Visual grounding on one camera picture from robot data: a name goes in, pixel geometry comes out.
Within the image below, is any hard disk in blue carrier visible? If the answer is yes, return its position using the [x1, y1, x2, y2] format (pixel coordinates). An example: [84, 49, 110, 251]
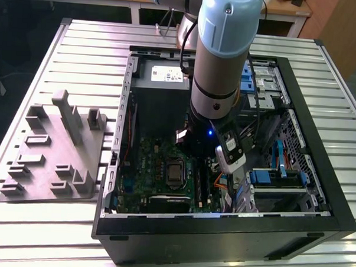
[250, 167, 309, 190]

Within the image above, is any metal disk bay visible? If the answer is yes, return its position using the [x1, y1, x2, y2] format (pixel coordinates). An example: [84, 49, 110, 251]
[232, 167, 334, 218]

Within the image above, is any metal drive cage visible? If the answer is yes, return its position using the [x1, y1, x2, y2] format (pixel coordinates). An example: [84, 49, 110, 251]
[239, 61, 291, 127]

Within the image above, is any wooden cabinet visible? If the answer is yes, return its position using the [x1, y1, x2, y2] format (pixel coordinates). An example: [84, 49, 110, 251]
[297, 0, 356, 82]

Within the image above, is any blue plastic drive latch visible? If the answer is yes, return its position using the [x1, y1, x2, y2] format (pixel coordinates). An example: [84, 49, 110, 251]
[240, 61, 260, 93]

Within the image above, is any black open PC case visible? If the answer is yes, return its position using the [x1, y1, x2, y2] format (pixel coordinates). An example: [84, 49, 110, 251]
[90, 44, 356, 267]

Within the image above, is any grey power supply unit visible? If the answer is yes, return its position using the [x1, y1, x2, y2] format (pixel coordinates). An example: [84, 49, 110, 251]
[129, 60, 195, 138]

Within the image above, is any grey parts rack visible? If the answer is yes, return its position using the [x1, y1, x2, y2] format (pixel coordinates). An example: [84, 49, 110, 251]
[0, 86, 110, 207]

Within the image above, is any black graphics card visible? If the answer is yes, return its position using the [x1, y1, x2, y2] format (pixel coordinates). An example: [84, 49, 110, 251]
[112, 191, 191, 215]

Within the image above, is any silver CPU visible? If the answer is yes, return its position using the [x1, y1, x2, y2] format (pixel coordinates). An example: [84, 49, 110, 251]
[167, 164, 184, 181]

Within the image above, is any green motherboard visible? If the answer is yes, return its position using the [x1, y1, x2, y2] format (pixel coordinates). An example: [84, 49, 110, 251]
[117, 133, 226, 214]

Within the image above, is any blue SATA cable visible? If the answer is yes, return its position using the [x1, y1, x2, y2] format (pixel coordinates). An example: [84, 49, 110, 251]
[270, 139, 289, 178]

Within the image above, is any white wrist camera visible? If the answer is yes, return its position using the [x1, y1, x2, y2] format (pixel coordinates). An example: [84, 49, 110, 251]
[213, 120, 249, 176]

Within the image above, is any CPU socket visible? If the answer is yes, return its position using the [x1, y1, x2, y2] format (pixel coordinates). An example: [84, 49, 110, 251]
[162, 158, 187, 191]

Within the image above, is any orange wire bundle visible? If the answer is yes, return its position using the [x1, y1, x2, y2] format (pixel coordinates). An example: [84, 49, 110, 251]
[213, 173, 233, 190]

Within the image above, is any wooden desk white frame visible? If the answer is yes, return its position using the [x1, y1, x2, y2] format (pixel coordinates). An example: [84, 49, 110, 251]
[0, 0, 313, 38]

